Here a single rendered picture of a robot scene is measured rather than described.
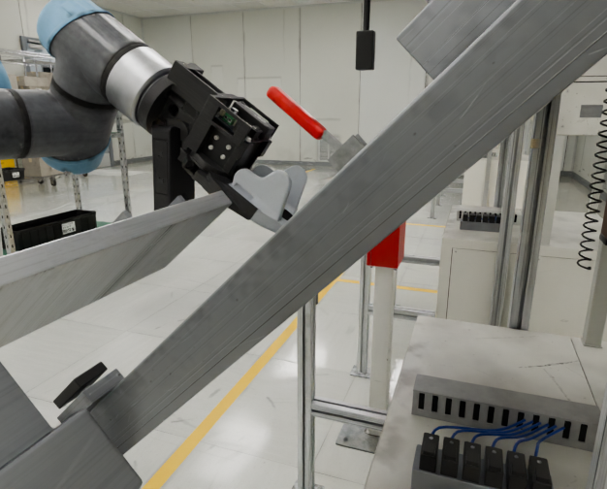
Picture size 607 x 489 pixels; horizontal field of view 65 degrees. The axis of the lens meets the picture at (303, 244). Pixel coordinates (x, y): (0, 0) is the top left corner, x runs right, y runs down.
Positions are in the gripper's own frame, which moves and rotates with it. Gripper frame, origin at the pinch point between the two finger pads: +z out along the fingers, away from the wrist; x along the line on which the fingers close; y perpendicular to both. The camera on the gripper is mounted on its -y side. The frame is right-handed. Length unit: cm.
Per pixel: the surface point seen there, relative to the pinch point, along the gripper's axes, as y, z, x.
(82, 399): -23.7, -5.5, -12.9
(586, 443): -6, 48, 21
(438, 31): 22.7, 1.0, -6.0
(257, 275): -0.8, 1.2, -9.9
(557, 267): -6, 62, 135
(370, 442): -81, 49, 89
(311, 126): 11.5, -2.9, -6.7
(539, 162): 19, 22, 61
